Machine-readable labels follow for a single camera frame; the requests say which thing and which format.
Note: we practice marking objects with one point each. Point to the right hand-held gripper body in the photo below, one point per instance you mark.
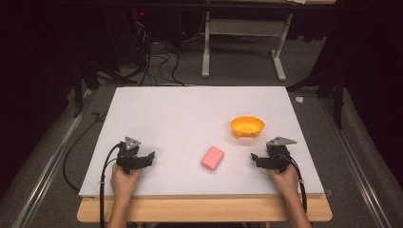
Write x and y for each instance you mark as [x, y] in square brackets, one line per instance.
[276, 155]

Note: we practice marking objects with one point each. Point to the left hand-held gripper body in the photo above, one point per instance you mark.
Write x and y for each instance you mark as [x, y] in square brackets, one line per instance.
[130, 157]

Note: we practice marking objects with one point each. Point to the person's left hand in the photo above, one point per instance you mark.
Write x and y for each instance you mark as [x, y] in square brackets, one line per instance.
[124, 182]

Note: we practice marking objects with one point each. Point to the person's right hand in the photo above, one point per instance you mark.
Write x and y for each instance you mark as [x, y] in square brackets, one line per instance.
[286, 182]

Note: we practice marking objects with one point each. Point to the orange plastic bowl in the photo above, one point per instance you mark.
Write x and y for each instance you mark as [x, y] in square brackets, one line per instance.
[247, 126]

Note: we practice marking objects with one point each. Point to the pink soap bar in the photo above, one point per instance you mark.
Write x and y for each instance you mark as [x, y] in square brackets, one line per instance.
[212, 158]

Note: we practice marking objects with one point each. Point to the white table board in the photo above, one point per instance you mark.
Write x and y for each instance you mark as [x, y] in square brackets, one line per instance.
[187, 126]

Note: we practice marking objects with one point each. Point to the crumpled white paper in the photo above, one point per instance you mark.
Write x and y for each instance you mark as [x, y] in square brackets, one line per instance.
[299, 100]

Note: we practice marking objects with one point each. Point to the wooden table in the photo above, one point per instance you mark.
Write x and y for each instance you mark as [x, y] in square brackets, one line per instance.
[202, 210]

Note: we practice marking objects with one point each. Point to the black metal stand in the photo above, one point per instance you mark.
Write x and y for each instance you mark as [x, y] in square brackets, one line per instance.
[82, 85]
[335, 91]

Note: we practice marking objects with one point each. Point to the metal floor rail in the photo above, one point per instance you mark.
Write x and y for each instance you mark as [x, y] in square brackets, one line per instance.
[351, 161]
[47, 171]

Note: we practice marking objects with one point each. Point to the white metal desk frame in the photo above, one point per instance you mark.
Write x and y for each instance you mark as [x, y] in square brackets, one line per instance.
[244, 28]

